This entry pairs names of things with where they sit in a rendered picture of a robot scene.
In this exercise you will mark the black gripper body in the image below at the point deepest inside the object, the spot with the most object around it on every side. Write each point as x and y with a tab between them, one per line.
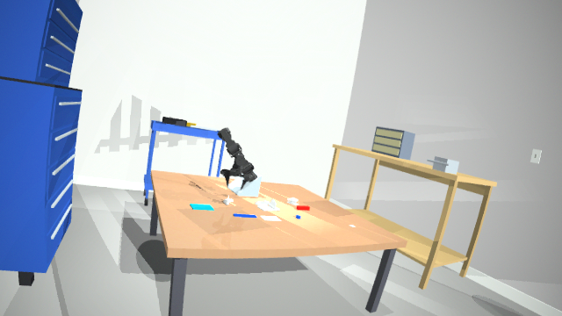
225	172

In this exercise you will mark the cyan flat rectangular plate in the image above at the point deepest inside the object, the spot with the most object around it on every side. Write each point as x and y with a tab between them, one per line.
201	207

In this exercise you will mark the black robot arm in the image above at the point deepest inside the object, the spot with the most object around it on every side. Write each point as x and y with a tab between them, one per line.
234	151

